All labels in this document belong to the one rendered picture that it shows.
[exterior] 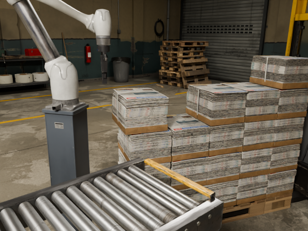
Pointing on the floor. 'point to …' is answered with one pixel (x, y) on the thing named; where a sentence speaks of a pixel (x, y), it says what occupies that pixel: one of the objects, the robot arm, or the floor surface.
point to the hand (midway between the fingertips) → (104, 78)
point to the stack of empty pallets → (173, 59)
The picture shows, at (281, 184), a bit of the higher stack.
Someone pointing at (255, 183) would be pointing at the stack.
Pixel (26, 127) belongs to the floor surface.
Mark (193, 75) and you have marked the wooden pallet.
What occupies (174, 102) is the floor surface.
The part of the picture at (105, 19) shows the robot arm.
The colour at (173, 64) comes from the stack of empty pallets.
